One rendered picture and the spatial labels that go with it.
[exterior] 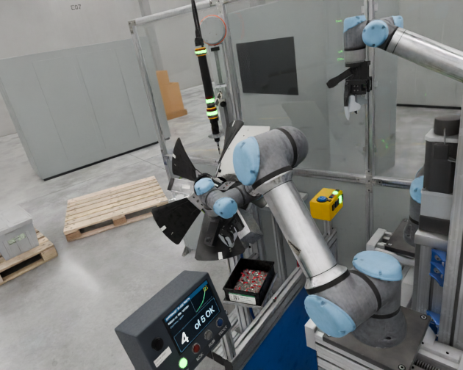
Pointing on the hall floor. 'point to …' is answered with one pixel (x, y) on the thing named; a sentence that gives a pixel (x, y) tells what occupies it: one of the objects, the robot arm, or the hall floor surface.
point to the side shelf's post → (279, 250)
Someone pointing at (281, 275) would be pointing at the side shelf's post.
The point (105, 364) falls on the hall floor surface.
